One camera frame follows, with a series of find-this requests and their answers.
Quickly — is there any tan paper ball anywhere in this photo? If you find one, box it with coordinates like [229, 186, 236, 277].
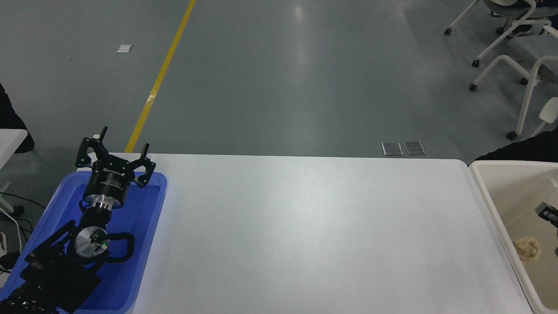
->
[513, 236, 542, 263]

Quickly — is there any white chair grey square seat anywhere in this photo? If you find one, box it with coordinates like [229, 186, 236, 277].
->
[468, 25, 558, 140]

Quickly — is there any person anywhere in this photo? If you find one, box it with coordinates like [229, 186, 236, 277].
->
[0, 84, 35, 154]
[474, 126, 558, 163]

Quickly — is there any black floor cable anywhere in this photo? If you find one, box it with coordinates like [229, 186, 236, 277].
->
[0, 192, 47, 210]

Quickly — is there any small white side table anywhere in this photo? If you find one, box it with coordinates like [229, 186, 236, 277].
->
[0, 129, 28, 215]

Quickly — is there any white plastic chair part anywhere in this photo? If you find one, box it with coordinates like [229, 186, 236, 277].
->
[530, 96, 558, 137]

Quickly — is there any large pale bin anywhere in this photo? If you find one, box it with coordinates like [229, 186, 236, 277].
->
[469, 160, 558, 314]

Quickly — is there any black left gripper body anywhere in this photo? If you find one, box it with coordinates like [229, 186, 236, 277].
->
[82, 159, 136, 206]

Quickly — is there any blue plastic tray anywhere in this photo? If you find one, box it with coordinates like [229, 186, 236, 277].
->
[0, 171, 168, 314]

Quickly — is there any white floor cable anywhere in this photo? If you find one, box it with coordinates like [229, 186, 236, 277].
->
[0, 207, 23, 254]

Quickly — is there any metal floor plate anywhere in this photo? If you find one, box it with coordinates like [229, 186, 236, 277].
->
[381, 141, 403, 157]
[403, 140, 426, 156]

